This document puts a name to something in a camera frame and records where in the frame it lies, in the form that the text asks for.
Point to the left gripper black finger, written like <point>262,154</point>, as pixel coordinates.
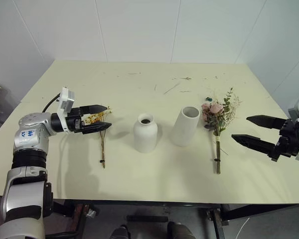
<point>92,109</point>
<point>97,127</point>

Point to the yellow dried flower bunch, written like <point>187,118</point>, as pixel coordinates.
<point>102,142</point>

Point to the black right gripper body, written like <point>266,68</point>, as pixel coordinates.
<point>287,142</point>

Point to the long pale loose stalk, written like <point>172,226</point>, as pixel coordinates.
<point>171,88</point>

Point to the dark rounded shape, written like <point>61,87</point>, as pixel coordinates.
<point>119,232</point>
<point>179,231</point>

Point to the white tapered cylinder vase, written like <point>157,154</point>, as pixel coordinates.
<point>184,129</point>

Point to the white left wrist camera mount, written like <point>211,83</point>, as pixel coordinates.
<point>64,102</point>

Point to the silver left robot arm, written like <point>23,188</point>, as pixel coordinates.
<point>27,139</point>

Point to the pink rose bouquet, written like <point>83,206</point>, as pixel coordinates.
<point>215,112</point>

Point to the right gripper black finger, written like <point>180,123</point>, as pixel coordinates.
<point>266,122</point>
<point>256,144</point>

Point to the black flat bar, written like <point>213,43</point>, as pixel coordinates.
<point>147,218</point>

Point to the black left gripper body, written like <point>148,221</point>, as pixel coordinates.
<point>73,122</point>

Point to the small teal scrap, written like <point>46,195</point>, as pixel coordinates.
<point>208,98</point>

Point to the white bottle-shaped vase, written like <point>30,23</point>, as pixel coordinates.
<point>144,135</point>

